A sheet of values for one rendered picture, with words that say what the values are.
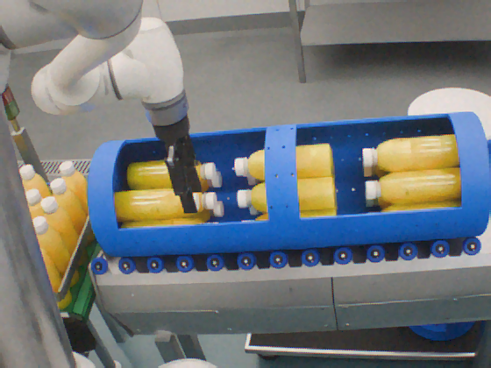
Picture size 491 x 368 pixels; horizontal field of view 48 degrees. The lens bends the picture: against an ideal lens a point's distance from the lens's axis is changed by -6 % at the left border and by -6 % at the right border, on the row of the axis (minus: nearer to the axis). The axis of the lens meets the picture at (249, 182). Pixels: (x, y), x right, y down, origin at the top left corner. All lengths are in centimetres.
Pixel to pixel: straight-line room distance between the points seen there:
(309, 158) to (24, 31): 82
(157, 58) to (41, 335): 56
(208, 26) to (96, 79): 379
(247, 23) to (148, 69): 369
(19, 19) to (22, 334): 36
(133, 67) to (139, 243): 43
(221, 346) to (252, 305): 100
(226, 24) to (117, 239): 361
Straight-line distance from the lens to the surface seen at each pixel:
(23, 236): 68
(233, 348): 242
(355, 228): 124
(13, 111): 185
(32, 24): 57
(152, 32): 107
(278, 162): 122
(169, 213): 132
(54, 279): 146
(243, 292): 143
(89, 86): 108
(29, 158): 194
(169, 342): 171
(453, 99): 173
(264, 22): 472
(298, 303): 143
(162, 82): 110
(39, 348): 74
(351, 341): 219
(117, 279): 150
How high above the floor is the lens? 195
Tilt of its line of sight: 38 degrees down
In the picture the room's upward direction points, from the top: 12 degrees counter-clockwise
